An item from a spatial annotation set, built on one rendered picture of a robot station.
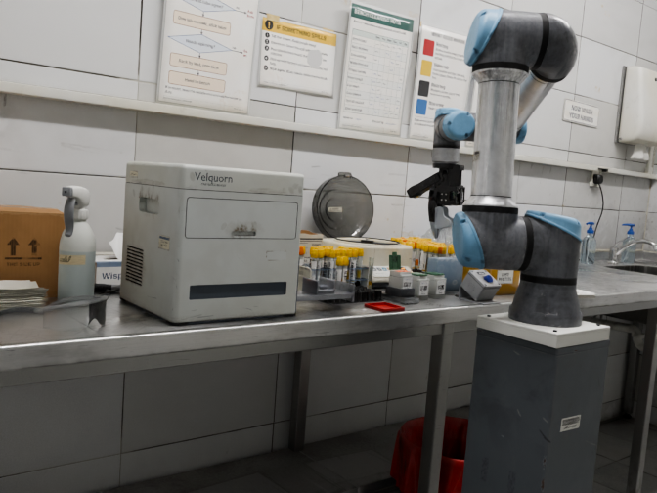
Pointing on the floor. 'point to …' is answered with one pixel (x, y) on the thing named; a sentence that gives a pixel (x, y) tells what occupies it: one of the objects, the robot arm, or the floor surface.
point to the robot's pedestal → (533, 416)
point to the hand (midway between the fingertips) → (434, 234)
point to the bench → (463, 321)
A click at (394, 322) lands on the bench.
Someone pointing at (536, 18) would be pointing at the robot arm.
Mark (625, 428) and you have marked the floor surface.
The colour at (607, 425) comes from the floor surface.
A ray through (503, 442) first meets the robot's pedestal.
